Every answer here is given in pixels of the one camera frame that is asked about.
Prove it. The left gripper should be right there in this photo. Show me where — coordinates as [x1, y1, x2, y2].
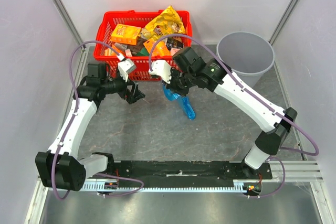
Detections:
[101, 70, 144, 104]

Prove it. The blue trash bag roll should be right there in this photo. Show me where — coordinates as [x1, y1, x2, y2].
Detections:
[162, 85, 196, 120]

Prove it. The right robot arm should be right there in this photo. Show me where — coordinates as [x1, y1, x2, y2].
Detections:
[152, 47, 297, 179]

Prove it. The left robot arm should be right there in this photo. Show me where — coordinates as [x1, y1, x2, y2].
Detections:
[35, 59, 145, 191]

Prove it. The grey plastic trash bin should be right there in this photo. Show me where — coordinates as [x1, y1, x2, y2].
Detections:
[216, 31, 275, 87]

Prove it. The small orange carton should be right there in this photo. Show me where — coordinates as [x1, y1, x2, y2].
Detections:
[143, 38, 170, 57]

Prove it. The green packet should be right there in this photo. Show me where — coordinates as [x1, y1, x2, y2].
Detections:
[135, 47, 149, 57]

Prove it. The orange striped packet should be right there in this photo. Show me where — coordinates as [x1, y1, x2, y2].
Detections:
[104, 45, 124, 57]

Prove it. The yellow chips bag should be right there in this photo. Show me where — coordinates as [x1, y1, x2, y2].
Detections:
[140, 5, 186, 41]

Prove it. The orange snack box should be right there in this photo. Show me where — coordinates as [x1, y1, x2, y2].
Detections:
[110, 24, 142, 45]

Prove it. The red plastic shopping basket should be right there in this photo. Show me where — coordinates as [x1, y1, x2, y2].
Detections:
[93, 10, 193, 82]

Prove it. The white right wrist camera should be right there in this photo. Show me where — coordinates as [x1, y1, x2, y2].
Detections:
[149, 60, 172, 84]

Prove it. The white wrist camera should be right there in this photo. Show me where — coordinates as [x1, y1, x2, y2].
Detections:
[117, 54, 136, 82]
[149, 60, 172, 84]

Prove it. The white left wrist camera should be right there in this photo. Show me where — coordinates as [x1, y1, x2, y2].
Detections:
[117, 54, 136, 82]

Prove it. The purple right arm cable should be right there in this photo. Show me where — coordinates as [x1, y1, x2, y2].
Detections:
[148, 34, 320, 199]

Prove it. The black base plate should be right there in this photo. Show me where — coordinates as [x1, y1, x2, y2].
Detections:
[104, 161, 272, 187]

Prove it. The grey slotted cable duct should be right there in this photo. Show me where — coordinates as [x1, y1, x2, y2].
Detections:
[80, 179, 261, 194]

